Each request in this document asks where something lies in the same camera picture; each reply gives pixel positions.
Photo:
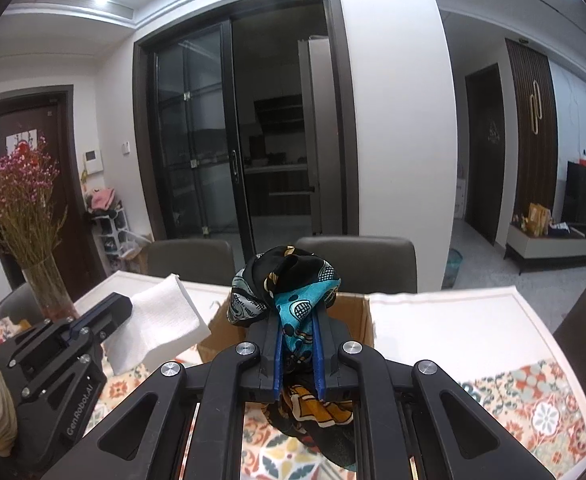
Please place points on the glass vase dried flowers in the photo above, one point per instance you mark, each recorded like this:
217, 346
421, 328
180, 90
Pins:
30, 227

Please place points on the dark chair middle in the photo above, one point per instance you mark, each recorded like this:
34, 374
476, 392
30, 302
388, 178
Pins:
368, 264

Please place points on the white cloth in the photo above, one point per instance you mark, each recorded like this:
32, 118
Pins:
163, 323

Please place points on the patterned floral table runner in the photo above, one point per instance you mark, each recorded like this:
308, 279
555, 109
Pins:
535, 404

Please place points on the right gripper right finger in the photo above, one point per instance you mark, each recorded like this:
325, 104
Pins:
344, 369

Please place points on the white shoe rack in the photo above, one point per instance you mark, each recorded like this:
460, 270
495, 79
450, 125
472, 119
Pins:
120, 248

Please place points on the dark glass sliding door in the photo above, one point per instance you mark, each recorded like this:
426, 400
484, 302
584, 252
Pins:
244, 119

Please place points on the white tv cabinet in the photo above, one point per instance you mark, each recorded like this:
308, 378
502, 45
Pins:
557, 247

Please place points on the dark chair left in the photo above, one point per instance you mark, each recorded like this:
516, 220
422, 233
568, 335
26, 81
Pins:
193, 259

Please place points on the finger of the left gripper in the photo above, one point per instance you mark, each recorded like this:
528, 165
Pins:
103, 319

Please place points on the black blue patterned scarf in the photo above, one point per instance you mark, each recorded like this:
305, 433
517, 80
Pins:
293, 283

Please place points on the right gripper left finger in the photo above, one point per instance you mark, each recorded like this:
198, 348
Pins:
250, 366

